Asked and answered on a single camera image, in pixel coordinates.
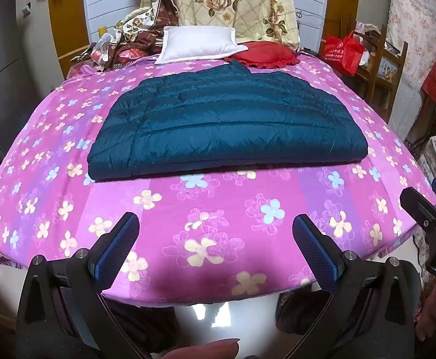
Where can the red ruffled pillow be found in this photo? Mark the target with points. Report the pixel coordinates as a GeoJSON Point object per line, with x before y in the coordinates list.
{"type": "Point", "coordinates": [266, 54]}

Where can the pink floral furniture cover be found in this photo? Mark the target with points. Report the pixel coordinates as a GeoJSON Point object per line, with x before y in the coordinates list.
{"type": "Point", "coordinates": [416, 18]}

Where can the white pillow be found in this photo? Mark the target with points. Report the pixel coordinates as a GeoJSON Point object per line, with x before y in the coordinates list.
{"type": "Point", "coordinates": [199, 45]}

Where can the person's left hand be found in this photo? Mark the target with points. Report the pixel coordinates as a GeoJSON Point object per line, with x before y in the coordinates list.
{"type": "Point", "coordinates": [210, 349]}

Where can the clear plastic bag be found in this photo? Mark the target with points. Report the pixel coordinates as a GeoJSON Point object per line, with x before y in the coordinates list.
{"type": "Point", "coordinates": [102, 46]}

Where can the grey cabinet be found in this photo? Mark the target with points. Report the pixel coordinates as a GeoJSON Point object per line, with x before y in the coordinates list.
{"type": "Point", "coordinates": [12, 63]}

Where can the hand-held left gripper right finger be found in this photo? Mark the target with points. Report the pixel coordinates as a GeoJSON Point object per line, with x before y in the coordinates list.
{"type": "Point", "coordinates": [315, 246]}

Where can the wooden chair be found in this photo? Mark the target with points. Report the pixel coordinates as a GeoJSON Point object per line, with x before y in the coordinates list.
{"type": "Point", "coordinates": [399, 71]}

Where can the pink floral bed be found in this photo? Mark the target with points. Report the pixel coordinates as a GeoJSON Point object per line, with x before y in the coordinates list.
{"type": "Point", "coordinates": [221, 217]}

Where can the red shopping bag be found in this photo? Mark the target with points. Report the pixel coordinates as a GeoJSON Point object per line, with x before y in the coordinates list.
{"type": "Point", "coordinates": [343, 54]}

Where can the teal down jacket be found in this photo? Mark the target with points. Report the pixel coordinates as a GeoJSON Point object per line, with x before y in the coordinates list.
{"type": "Point", "coordinates": [225, 119]}

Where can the brown floral blanket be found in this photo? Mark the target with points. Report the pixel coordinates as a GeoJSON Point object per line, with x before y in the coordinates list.
{"type": "Point", "coordinates": [154, 0]}

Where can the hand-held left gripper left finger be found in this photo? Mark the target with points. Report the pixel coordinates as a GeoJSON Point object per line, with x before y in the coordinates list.
{"type": "Point", "coordinates": [117, 246]}

